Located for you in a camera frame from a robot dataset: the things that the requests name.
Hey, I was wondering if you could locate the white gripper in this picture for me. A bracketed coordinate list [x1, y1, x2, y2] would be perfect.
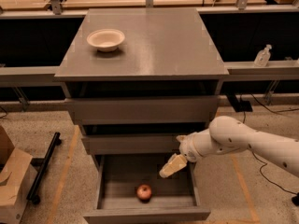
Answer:
[159, 133, 204, 178]

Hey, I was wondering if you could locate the red apple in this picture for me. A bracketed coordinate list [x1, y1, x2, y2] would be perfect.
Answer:
[136, 184, 152, 202]

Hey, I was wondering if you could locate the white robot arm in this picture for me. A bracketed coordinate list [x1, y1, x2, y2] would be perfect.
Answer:
[159, 116, 299, 178]

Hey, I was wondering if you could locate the grey open bottom drawer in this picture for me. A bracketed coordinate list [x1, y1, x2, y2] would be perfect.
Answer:
[84, 153, 210, 224]

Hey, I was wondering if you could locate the grey middle drawer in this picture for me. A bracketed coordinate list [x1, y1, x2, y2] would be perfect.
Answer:
[82, 134, 179, 155]

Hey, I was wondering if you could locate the grey top drawer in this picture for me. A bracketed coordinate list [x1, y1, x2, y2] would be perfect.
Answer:
[64, 96, 218, 125]

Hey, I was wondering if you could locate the grey drawer cabinet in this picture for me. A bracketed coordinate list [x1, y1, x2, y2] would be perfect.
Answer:
[55, 8, 227, 157]

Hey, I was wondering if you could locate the black power brick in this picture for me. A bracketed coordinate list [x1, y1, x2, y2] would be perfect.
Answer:
[226, 93, 252, 112]

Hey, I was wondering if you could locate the clear pump bottle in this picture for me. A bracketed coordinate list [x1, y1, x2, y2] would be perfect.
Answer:
[254, 44, 272, 67]

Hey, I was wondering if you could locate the black metal bar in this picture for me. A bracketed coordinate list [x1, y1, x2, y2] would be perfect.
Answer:
[27, 133, 62, 204]

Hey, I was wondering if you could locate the brown cardboard box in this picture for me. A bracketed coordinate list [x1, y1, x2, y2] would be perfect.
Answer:
[0, 126, 36, 224]

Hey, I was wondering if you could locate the black floor cable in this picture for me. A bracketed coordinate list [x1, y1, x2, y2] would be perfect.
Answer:
[240, 93, 299, 196]

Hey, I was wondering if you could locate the grey metal rail frame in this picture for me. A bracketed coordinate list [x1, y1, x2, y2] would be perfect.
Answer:
[1, 8, 298, 86]

